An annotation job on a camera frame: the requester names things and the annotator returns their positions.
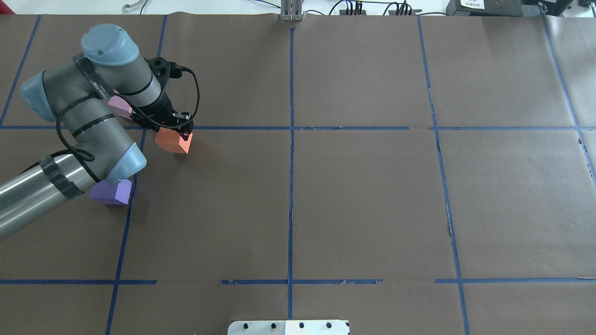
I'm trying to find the black computer box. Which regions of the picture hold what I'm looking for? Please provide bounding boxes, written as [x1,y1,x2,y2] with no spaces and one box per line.
[445,0,544,17]

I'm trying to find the orange foam block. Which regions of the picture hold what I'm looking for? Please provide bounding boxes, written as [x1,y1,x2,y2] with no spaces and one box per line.
[155,128,193,154]

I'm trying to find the aluminium frame post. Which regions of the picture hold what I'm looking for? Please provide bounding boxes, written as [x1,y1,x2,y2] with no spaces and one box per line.
[280,0,304,22]

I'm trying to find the purple foam block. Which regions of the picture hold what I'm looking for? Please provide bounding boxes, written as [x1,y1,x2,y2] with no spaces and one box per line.
[90,180,133,206]

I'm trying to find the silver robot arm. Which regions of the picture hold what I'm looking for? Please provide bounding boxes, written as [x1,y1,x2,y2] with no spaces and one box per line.
[0,24,198,240]

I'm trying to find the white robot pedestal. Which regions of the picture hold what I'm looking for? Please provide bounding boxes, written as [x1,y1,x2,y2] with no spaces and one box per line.
[227,319,351,335]

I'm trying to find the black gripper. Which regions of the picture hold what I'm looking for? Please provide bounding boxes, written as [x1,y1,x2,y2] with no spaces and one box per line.
[132,93,193,141]

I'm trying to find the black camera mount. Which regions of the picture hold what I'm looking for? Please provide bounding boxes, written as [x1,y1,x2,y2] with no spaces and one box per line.
[145,57,183,88]

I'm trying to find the pink foam block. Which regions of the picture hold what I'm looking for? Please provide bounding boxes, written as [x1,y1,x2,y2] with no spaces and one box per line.
[107,96,133,120]

